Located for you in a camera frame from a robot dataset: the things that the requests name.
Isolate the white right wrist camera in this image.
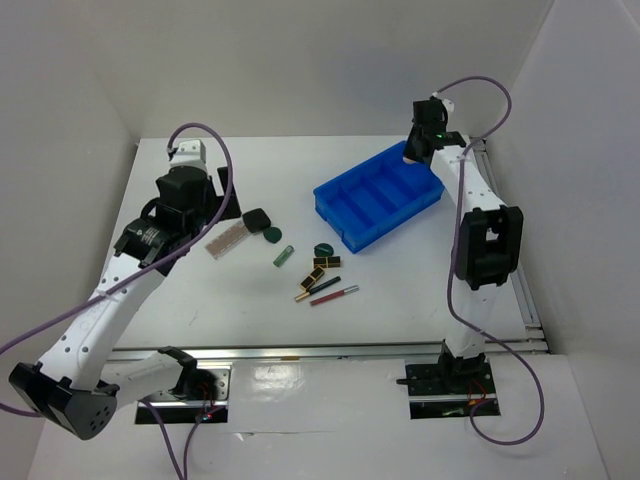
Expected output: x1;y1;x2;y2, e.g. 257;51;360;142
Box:
431;92;455;114

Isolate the clear nude eyeshadow palette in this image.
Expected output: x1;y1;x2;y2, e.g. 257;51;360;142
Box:
205;220;251;259

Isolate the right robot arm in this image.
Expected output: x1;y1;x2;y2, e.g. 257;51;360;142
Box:
402;96;524;396

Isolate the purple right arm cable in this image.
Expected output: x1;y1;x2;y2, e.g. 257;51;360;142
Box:
439;75;546;446

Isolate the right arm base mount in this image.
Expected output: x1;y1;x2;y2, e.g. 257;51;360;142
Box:
395;362;501;420

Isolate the aluminium front rail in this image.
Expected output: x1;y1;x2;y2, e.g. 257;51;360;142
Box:
108;338;549;363

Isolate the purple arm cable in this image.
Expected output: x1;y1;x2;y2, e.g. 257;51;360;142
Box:
439;75;546;446
0;122;236;480

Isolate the black gold square lipstick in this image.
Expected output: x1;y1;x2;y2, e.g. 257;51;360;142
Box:
313;256;342;269

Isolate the green lip balm tube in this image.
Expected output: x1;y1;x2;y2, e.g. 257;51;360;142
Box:
273;245;295;268

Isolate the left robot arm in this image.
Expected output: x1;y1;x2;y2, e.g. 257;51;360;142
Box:
9;161;223;440

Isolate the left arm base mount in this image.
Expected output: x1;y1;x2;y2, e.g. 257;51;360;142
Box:
147;362;232;425

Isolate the blue divided plastic bin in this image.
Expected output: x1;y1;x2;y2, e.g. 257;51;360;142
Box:
313;141;445;253

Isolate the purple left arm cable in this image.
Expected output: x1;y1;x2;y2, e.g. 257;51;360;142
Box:
0;122;236;480

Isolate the gold capped dark pencil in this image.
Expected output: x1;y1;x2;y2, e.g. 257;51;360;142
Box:
294;276;341;303

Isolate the black square compact case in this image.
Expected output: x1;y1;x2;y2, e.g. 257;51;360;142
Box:
242;208;271;234

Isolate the red silver lip gloss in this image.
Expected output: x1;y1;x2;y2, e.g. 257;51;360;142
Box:
309;285;360;306

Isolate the dark green labelled round puff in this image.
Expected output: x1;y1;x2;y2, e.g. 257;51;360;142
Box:
314;242;334;258

